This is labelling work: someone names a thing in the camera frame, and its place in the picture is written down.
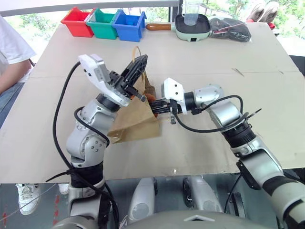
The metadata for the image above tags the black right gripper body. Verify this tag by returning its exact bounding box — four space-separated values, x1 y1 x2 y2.
169 98 183 115

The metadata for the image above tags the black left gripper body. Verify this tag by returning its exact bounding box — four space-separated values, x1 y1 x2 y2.
106 70 135 98

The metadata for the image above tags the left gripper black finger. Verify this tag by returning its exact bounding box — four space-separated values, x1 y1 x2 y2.
125 86 147 102
120 54 149 90

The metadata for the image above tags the orange plush toy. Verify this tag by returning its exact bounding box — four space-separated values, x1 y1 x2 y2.
130 93 159 119

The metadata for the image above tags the brown paper bag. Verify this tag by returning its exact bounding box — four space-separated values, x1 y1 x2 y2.
107 46 162 144

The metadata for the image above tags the black plastic bag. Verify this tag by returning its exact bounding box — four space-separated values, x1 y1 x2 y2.
209 17 252 43

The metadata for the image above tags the blue plastic bin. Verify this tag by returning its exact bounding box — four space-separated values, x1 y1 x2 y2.
112 10 146 42

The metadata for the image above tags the green plastic bin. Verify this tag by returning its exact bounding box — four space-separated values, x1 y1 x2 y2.
86 8 122 40

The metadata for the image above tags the green electric pan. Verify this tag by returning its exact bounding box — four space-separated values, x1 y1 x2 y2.
145 13 212 43

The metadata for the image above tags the red plastic bin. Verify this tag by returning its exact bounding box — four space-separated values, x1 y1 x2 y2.
61 6 96 38

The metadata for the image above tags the clear plastic measuring cup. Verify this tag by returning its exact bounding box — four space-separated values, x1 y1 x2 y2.
182 0 203 26

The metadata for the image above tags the silver robot right leg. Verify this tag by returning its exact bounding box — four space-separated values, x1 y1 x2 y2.
183 176 224 213

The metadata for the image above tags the silver robot leg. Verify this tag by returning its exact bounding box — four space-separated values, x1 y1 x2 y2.
183 176 224 213
128 177 158 221

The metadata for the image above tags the silver robot left leg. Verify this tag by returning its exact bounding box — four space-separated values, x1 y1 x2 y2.
128 177 158 221

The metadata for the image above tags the person in white shirt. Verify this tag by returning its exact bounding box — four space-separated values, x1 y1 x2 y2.
0 15 38 129

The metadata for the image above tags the grey robot torso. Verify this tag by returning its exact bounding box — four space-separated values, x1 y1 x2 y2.
52 209 280 229

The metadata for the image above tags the grey sneaker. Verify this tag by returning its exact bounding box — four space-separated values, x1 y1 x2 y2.
246 2 265 22
261 1 280 24

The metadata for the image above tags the white sneaker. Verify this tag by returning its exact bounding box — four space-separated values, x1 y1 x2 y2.
15 183 41 216

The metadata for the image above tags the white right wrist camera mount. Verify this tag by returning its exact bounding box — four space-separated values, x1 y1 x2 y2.
160 77 187 115

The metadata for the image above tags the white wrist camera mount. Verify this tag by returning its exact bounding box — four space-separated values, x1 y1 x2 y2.
160 77 187 115
78 54 131 107

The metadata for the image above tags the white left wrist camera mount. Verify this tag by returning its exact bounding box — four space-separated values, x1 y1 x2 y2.
78 54 131 107

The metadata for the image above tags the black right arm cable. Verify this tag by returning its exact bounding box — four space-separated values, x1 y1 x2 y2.
170 94 251 133

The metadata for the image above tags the grey window rail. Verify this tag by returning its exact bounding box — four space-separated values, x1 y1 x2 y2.
0 0 180 18

